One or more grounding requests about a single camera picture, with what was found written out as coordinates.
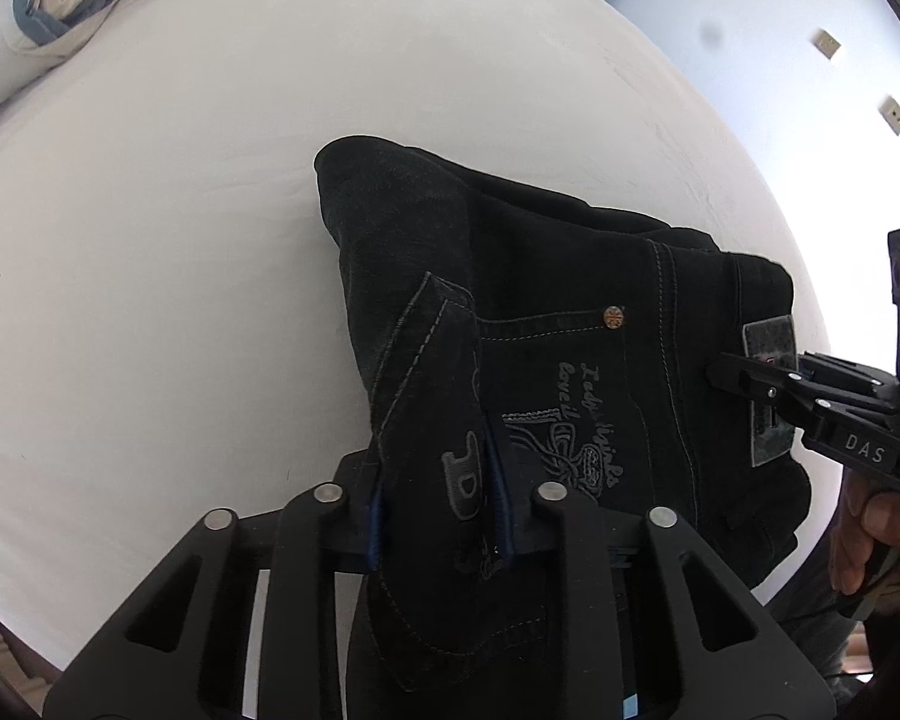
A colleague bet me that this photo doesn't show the upper wall socket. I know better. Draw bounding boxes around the upper wall socket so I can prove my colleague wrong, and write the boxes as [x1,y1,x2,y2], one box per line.
[811,29,841,60]

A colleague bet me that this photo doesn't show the black denim pants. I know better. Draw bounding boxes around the black denim pants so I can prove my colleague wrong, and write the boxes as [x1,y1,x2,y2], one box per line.
[315,137,811,718]

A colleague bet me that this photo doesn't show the lower wall socket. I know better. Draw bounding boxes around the lower wall socket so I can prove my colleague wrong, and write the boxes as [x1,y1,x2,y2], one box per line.
[880,96,900,135]

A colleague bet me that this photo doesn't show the white bed mattress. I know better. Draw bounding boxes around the white bed mattress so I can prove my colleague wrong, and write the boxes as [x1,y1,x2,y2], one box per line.
[0,0,826,668]

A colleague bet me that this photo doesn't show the wall socket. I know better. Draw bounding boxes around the wall socket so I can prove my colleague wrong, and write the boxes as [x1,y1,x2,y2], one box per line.
[811,29,841,60]
[880,96,900,135]

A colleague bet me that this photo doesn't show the person's right hand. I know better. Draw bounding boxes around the person's right hand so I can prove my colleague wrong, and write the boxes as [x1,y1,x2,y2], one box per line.
[829,470,900,614]

